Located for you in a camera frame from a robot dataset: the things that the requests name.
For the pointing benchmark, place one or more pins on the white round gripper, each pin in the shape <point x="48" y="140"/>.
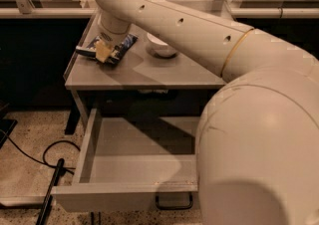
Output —
<point x="111" y="39"/>

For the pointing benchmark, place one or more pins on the blue chip bag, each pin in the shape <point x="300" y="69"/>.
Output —
<point x="115" y="56"/>

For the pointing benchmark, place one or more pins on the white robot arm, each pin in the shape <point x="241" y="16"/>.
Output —
<point x="257" y="141"/>

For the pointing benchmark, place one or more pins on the grey open drawer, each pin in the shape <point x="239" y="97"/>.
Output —
<point x="126" y="161"/>

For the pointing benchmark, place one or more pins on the white ceramic bowl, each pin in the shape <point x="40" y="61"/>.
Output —
<point x="157" y="47"/>

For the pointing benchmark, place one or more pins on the black object far left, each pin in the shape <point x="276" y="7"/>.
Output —
<point x="6" y="124"/>

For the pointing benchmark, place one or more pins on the black pole on floor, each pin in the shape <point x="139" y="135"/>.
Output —
<point x="46" y="205"/>

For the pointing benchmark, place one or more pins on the black drawer handle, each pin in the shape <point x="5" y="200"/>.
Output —
<point x="174" y="207"/>

